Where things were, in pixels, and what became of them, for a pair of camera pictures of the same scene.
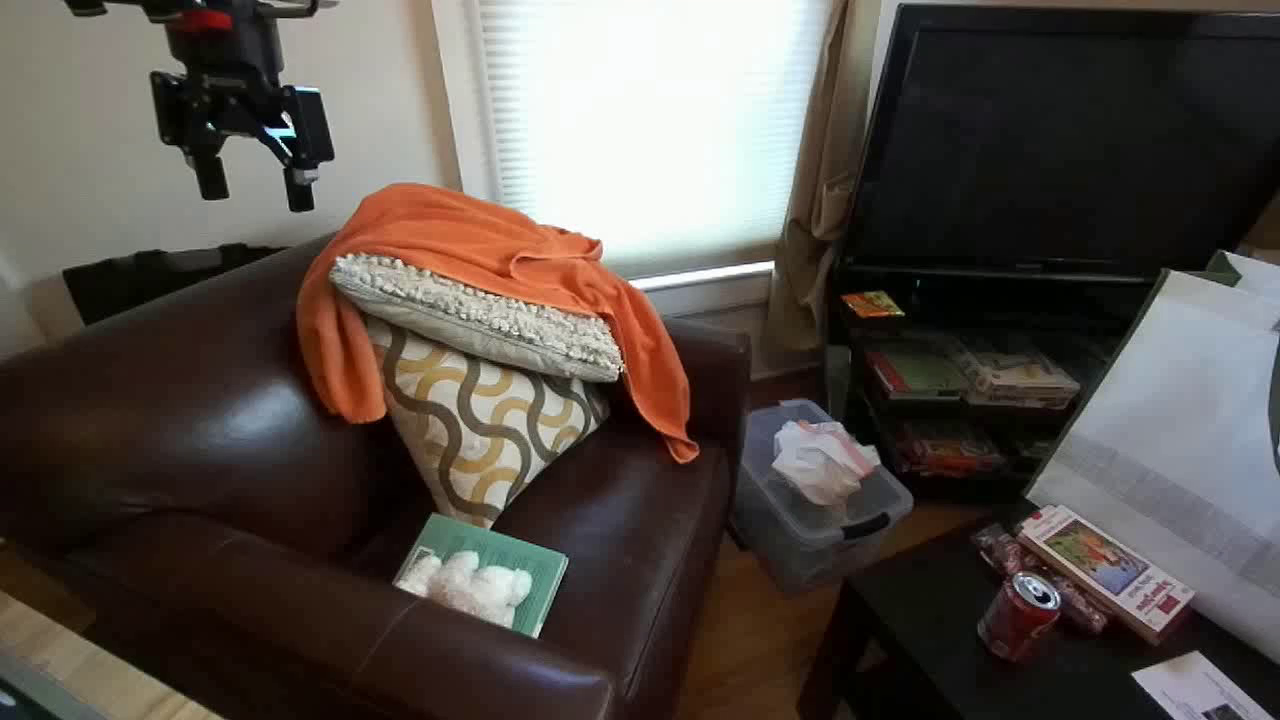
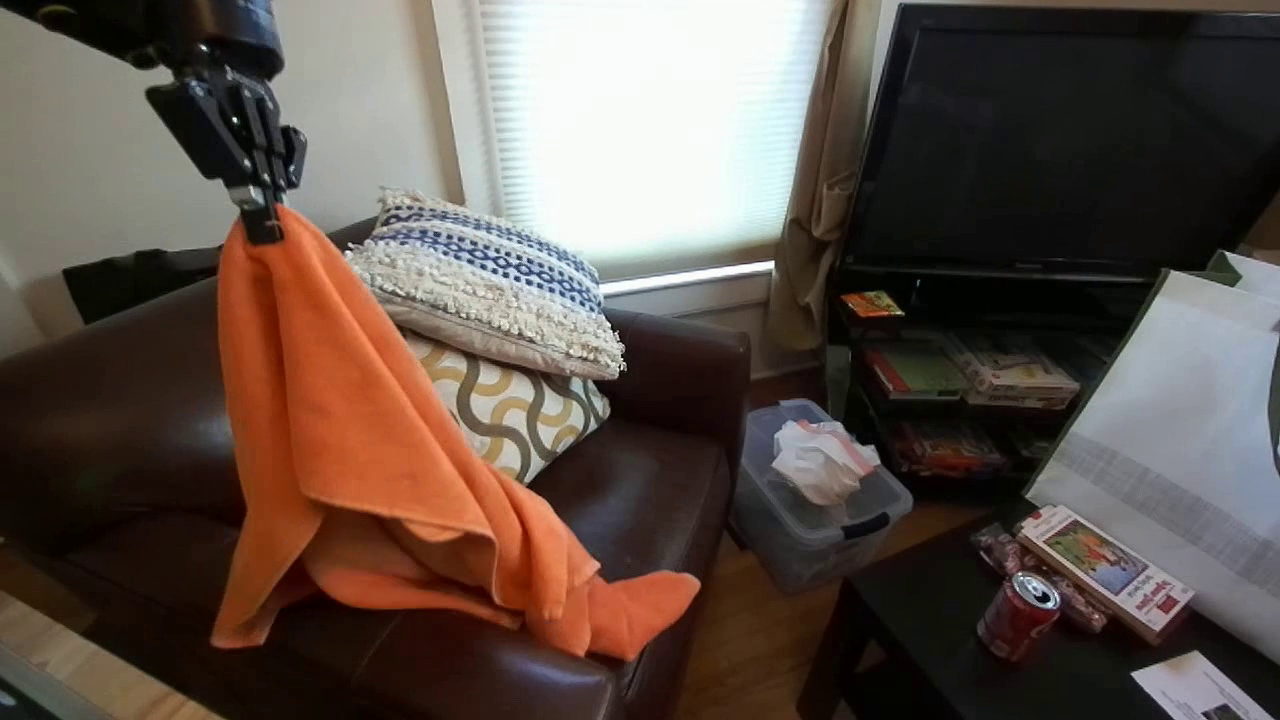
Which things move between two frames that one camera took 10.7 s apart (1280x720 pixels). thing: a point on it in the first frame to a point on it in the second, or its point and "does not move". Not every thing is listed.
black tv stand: [965, 381] does not move
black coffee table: [911, 647] does not move
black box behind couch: [113, 287] does not move
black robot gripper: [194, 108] to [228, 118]
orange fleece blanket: [485, 245] to [346, 481]
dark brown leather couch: [178, 494] does not move
